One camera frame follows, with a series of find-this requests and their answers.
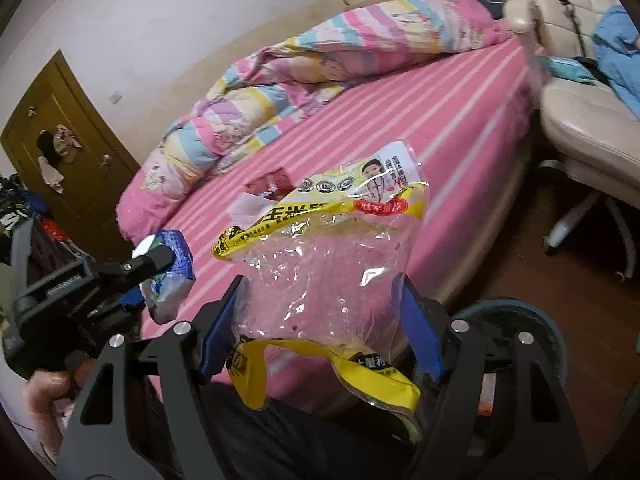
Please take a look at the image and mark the white blue wrapper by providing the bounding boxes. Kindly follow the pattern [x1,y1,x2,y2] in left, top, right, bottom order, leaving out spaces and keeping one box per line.
[131,230,195,325]

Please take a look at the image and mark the clear yellow plastic bag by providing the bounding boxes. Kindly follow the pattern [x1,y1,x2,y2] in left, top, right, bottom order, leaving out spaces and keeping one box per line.
[213,141,427,441]

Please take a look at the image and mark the white tissue sheet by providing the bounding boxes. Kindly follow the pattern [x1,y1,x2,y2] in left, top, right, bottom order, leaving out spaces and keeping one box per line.
[227,192,276,229]

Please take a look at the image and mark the small red wrapper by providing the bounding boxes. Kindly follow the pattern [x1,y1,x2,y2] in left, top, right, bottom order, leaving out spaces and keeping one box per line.
[245,168,295,202]

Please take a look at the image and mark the dark round trash bin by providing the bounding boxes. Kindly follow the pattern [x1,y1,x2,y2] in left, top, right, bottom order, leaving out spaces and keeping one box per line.
[440,298,575,434]

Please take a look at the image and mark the person's left hand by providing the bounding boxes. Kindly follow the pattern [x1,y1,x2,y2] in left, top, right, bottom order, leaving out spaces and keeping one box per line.
[24,359,94,464]

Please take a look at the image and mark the cluttered clothes shelf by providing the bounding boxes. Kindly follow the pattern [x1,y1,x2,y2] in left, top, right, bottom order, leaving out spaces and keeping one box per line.
[1,174,70,266]

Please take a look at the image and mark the clothes hanging on door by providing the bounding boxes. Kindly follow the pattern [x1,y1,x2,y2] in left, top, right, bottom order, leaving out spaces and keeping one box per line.
[36,125,82,194]

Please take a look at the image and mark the brown wooden door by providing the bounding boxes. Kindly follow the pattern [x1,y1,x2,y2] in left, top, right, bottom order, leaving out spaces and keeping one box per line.
[1,52,139,261]

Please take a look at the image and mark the pink striped bed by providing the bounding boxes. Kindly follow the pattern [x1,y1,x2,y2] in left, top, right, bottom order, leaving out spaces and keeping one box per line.
[115,34,539,411]

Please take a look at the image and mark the cream leather office chair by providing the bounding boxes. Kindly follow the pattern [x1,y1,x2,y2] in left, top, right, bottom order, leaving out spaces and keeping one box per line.
[503,0,639,280]

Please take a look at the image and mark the colourful striped cartoon quilt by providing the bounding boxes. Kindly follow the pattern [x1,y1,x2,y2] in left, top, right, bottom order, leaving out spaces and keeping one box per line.
[116,0,509,244]

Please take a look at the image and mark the blue garment on chair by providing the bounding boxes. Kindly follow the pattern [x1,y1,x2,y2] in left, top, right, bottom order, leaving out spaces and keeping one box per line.
[591,6,640,117]

